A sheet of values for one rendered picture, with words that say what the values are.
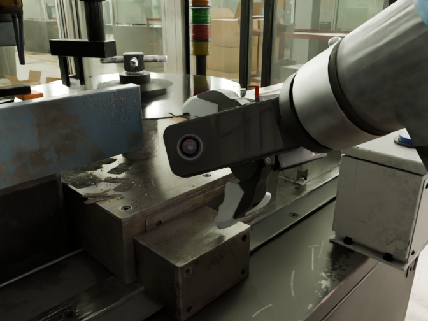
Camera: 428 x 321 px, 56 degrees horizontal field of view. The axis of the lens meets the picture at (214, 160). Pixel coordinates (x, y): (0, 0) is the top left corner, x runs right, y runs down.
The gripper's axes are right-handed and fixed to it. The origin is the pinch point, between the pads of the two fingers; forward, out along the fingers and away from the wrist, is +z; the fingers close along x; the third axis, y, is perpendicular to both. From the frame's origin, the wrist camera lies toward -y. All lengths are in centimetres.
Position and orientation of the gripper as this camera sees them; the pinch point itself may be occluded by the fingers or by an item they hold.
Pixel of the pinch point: (195, 167)
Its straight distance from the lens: 47.9
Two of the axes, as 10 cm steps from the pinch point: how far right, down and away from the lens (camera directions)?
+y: 8.4, -1.9, 5.1
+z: -4.7, 2.4, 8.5
